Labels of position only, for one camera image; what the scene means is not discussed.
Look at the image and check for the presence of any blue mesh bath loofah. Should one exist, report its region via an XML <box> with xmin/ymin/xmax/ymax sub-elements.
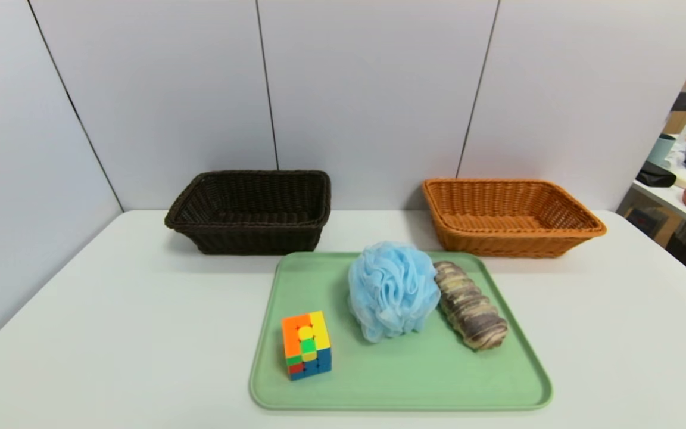
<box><xmin>348</xmin><ymin>241</ymin><xmax>442</xmax><ymax>344</ymax></box>

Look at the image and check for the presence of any colourful puzzle cube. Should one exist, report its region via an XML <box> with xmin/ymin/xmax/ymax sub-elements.
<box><xmin>281</xmin><ymin>310</ymin><xmax>332</xmax><ymax>382</ymax></box>

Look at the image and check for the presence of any brown striped bread roll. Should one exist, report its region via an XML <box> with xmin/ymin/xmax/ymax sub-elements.
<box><xmin>432</xmin><ymin>260</ymin><xmax>509</xmax><ymax>351</ymax></box>

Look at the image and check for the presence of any dark brown wicker basket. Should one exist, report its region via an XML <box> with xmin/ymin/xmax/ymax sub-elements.
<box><xmin>164</xmin><ymin>170</ymin><xmax>332</xmax><ymax>256</ymax></box>

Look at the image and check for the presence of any orange wicker basket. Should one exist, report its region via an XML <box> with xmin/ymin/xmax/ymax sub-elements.
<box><xmin>422</xmin><ymin>178</ymin><xmax>607</xmax><ymax>259</ymax></box>

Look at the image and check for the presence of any green plastic tray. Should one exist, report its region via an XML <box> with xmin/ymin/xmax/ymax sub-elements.
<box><xmin>249</xmin><ymin>251</ymin><xmax>553</xmax><ymax>412</ymax></box>

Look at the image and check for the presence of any black pouch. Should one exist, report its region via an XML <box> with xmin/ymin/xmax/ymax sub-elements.
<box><xmin>636</xmin><ymin>161</ymin><xmax>677</xmax><ymax>188</ymax></box>

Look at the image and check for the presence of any teal cup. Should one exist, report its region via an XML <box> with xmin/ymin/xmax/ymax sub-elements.
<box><xmin>647</xmin><ymin>133</ymin><xmax>676</xmax><ymax>169</ymax></box>

